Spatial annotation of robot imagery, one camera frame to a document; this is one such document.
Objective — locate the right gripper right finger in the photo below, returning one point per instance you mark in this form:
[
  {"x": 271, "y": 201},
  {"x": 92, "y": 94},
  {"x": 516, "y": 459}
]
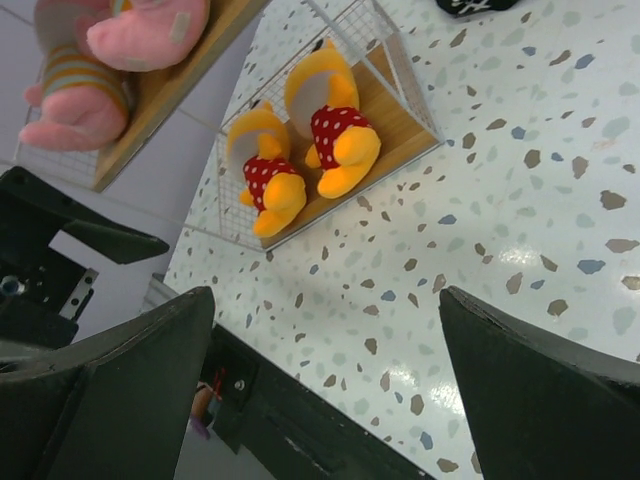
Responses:
[{"x": 540, "y": 406}]

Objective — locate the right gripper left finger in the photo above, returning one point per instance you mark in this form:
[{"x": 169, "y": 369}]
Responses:
[{"x": 112, "y": 406}]

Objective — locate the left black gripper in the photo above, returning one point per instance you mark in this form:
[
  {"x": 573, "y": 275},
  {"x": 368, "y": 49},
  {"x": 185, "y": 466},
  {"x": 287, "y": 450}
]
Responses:
[{"x": 43, "y": 292}]

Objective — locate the pink frog plush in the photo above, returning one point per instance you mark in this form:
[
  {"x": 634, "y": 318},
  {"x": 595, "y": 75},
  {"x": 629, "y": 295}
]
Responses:
[
  {"x": 82, "y": 102},
  {"x": 129, "y": 36}
]

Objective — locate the yellow frog plush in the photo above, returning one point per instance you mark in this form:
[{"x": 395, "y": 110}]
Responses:
[
  {"x": 323, "y": 105},
  {"x": 258, "y": 154}
]

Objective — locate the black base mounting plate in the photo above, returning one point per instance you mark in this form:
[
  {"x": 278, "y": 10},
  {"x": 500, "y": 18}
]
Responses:
[{"x": 294, "y": 433}]

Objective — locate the black printed garment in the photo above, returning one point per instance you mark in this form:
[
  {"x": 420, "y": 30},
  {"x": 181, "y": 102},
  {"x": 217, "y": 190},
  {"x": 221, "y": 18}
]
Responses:
[{"x": 465, "y": 8}]

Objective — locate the white wire wooden shelf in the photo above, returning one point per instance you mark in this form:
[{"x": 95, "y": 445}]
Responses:
[{"x": 389, "y": 98}]

